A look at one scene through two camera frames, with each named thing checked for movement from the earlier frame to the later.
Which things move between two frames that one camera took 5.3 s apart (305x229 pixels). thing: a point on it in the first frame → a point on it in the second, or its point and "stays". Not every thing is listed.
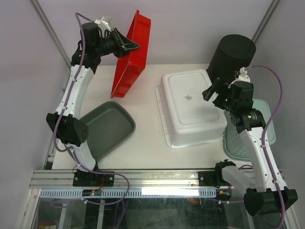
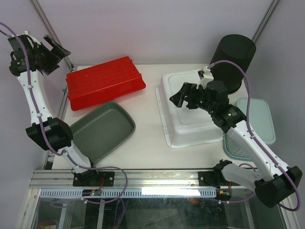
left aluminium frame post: (47, 24) stays
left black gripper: (122, 43) → (59, 52)
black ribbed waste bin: (233, 53) stays
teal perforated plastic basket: (234, 144) stays
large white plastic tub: (187, 117) stays
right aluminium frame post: (265, 21) stays
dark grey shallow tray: (109, 126) stays
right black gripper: (219, 86) → (189, 90)
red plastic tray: (130, 66) → (92, 85)
